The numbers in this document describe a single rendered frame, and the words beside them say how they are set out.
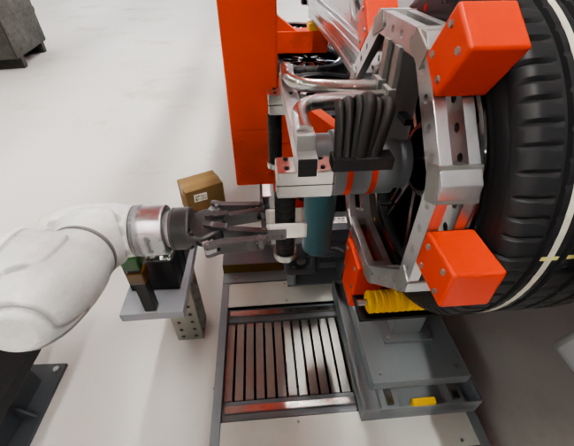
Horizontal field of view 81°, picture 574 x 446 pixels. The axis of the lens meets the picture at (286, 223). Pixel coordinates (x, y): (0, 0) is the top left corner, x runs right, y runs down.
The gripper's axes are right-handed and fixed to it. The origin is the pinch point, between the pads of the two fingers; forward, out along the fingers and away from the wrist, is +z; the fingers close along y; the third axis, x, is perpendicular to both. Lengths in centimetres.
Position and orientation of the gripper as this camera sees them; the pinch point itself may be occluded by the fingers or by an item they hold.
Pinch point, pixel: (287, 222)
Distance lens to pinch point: 60.2
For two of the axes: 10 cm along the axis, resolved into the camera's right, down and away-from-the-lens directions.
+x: 0.0, -7.7, -6.4
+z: 10.0, -0.5, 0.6
